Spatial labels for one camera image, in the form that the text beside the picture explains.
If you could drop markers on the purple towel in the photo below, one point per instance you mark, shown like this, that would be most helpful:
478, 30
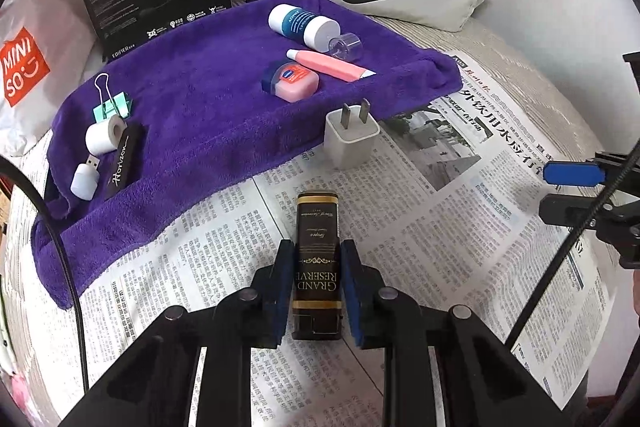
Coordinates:
200, 97

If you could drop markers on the newspaper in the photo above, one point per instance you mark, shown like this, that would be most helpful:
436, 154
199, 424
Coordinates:
475, 232

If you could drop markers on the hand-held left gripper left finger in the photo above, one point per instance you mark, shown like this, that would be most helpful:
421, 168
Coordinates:
285, 287

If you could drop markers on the white tape roll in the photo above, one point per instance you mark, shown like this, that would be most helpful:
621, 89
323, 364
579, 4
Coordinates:
102, 137

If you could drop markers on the white shopping bag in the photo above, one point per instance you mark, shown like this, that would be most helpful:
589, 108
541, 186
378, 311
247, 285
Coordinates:
50, 22

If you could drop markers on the pink object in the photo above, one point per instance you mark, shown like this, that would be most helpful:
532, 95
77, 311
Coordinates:
17, 387

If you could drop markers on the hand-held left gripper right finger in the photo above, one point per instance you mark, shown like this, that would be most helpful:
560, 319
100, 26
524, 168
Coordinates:
352, 292

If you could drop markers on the pink jar with blue lid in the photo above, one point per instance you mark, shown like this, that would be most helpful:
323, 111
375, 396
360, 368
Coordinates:
292, 84

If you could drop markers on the green binder clip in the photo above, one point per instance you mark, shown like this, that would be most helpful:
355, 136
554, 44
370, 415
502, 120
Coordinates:
112, 109

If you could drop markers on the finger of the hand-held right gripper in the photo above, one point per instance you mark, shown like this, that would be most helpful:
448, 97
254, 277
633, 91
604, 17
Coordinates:
572, 173
565, 209

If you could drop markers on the clear plastic bottle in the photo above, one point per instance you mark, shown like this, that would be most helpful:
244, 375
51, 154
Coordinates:
345, 44

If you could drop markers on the white usb dongle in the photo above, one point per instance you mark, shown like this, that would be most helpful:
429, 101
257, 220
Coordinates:
82, 182

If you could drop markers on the white charger plug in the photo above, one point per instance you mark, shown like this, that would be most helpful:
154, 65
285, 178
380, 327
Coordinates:
350, 144

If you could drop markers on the dark brown box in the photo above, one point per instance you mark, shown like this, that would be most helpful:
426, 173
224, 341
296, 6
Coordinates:
317, 232

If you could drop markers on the pink tube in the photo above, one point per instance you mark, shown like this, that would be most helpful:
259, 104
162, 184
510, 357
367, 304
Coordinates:
330, 64

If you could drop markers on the white bottle with blue label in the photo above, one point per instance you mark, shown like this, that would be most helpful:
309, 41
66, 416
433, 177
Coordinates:
300, 24

